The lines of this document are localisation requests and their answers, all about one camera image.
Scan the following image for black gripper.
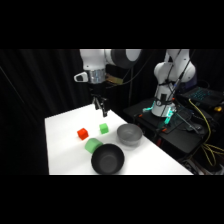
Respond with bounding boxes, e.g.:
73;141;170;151
88;81;110;118

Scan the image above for red cube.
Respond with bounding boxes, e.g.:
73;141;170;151
76;127;90;141

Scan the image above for green cube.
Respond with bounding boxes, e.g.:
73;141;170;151
99;122;110;135

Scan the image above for grey bowl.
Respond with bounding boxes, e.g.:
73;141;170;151
116;123;144;147

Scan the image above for black bowl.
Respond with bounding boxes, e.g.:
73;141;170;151
90;143;126;175

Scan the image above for green flat block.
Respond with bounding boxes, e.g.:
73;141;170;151
84;138;104;155

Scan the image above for small green base light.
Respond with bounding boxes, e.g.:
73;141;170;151
143;101;158;115

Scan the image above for black curtain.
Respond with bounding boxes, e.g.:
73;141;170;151
0;49;224;176

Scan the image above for black robot stand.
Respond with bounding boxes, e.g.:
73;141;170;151
123;95;224;164

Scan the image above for black laptop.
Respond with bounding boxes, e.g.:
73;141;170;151
176;85;224;108

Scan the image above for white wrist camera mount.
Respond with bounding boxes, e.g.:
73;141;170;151
73;71;90;84

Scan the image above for yellow cable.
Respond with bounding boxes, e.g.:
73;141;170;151
188;98;224;168

